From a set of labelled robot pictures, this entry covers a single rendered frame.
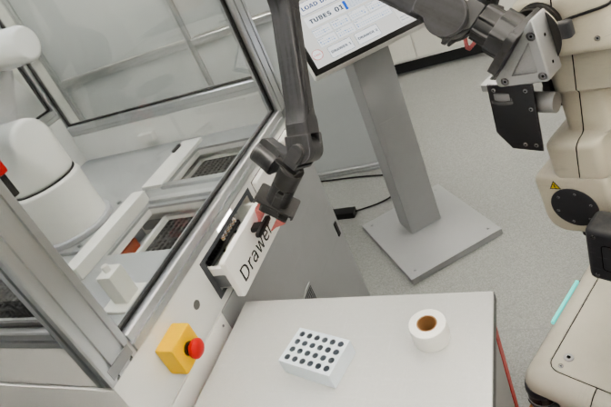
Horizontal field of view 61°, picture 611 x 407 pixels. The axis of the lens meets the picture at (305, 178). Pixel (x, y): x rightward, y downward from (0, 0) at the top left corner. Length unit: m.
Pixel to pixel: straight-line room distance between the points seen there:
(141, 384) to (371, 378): 0.43
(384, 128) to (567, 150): 1.06
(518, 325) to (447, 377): 1.07
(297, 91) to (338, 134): 1.89
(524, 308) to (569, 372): 0.56
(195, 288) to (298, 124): 0.43
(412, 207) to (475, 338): 1.40
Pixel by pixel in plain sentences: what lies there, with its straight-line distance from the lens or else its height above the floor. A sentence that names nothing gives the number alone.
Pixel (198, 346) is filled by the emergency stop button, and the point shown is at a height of 0.88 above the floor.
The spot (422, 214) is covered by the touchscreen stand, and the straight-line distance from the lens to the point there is 2.42.
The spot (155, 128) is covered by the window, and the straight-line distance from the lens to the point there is 1.17.
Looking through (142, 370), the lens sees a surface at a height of 0.91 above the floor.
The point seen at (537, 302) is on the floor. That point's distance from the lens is 2.10.
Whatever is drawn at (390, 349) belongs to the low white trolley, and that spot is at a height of 0.76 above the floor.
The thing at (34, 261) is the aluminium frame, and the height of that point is 1.22.
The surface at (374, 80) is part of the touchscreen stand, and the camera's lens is 2.08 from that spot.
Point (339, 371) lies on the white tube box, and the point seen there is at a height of 0.78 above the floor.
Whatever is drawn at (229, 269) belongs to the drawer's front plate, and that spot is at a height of 0.90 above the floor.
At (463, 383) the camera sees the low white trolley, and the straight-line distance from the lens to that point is 0.98.
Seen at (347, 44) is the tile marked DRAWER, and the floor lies 1.00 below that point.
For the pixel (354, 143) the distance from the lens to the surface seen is 3.01.
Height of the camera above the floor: 1.55
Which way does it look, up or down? 28 degrees down
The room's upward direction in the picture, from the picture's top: 24 degrees counter-clockwise
